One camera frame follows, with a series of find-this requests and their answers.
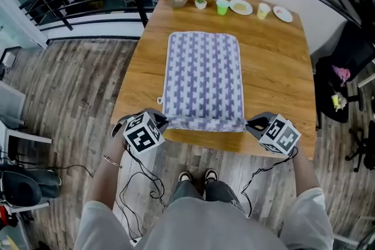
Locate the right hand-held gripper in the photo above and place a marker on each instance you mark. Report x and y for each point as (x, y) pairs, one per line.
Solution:
(281, 136)

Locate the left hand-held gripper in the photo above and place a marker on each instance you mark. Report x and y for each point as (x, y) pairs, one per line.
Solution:
(143, 134)

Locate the purple patterned towel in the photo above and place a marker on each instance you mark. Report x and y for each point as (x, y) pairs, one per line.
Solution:
(202, 76)

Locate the person's left forearm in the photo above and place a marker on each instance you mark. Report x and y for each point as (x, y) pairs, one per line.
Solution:
(107, 181)

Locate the person's right forearm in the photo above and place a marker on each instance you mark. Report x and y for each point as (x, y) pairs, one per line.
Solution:
(304, 175)

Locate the person's left shoe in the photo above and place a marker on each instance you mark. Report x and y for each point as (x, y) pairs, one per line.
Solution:
(185, 177)

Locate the person's shoe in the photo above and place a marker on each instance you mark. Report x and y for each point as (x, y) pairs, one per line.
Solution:
(185, 177)
(211, 175)

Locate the person's right shoe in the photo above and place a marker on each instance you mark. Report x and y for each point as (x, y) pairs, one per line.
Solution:
(211, 175)

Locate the person's dark jeans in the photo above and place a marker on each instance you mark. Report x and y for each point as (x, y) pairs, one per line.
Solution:
(216, 191)

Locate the small bright yellow cup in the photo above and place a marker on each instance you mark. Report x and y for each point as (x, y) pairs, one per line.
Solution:
(335, 100)

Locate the small flower bunch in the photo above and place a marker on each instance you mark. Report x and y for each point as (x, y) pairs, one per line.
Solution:
(342, 101)

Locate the pink cloth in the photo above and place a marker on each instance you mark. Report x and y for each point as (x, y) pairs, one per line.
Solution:
(342, 73)

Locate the black office chair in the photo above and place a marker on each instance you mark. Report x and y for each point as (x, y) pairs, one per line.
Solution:
(348, 49)
(366, 146)

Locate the person's beige shirt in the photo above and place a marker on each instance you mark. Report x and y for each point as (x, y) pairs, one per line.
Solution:
(205, 228)

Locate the pale yellow cup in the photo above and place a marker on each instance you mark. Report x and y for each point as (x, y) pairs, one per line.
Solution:
(263, 11)

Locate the white plate with pink food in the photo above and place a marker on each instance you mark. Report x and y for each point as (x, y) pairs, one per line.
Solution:
(282, 13)

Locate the white plate with yellow food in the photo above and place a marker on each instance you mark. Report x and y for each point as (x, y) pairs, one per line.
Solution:
(240, 6)

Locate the brown bowl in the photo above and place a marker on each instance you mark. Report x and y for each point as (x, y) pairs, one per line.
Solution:
(177, 0)

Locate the green cup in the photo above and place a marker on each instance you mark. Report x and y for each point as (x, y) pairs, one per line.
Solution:
(222, 7)

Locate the small potted plant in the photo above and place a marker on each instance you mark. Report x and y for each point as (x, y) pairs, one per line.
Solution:
(201, 3)

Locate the white partition panel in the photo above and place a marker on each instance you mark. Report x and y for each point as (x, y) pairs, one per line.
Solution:
(278, 0)

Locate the white shelf frame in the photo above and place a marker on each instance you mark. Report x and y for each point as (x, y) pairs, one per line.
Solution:
(26, 134)

